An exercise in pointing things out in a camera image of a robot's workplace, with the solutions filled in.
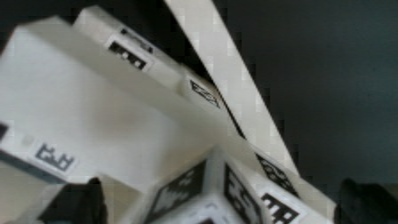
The white chair back frame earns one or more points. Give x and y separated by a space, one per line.
96 124

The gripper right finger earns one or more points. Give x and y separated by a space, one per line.
366 204

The white front fence wall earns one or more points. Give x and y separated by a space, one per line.
207 33

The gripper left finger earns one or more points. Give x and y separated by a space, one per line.
77 206

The white chair leg block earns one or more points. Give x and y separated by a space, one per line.
134 49

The white cube leg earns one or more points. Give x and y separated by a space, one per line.
205 196

